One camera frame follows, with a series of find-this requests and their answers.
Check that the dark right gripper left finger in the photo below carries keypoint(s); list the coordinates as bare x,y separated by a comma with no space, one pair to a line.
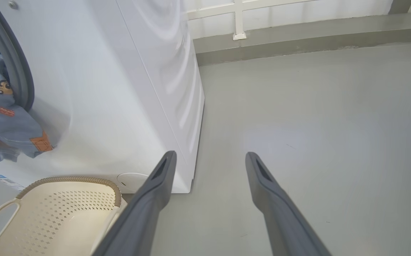
145,213

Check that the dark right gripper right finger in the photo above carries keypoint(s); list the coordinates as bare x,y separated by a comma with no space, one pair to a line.
280,220

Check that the blue cartoon print garment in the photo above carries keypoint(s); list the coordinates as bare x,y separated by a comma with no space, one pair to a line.
6,117

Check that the white washing machine body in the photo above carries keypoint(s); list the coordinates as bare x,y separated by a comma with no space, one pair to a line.
102,89

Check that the round white filter cover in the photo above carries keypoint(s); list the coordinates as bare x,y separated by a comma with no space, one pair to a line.
130,182

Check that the cream perforated laundry basket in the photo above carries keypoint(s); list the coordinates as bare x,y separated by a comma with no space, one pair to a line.
56,220

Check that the blue energy label sticker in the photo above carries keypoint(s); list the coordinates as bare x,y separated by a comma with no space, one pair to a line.
6,181

